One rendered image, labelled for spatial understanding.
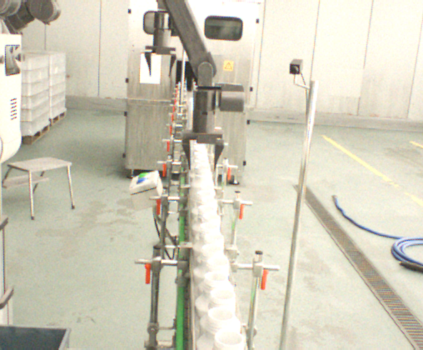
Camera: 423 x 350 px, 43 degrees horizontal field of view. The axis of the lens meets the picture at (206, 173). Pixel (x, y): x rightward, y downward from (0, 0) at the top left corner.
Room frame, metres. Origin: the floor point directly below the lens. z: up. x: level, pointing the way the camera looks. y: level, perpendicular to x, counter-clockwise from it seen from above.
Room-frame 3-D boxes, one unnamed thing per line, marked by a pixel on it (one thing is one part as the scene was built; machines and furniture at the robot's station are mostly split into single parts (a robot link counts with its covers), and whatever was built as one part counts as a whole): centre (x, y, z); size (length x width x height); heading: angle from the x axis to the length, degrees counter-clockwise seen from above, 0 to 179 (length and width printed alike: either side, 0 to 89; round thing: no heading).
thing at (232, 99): (1.34, -0.02, 1.41); 0.12 x 0.09 x 0.12; 92
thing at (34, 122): (7.65, 2.97, 0.59); 1.24 x 1.03 x 1.17; 6
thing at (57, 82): (9.23, 3.16, 0.59); 1.25 x 1.03 x 1.17; 4
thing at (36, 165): (4.49, 1.53, 0.21); 0.61 x 0.47 x 0.41; 57
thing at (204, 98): (1.33, 0.01, 1.37); 0.07 x 0.06 x 0.07; 92
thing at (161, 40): (1.80, 0.18, 1.51); 0.10 x 0.07 x 0.07; 93
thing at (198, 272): (0.87, -0.02, 1.08); 0.06 x 0.06 x 0.17
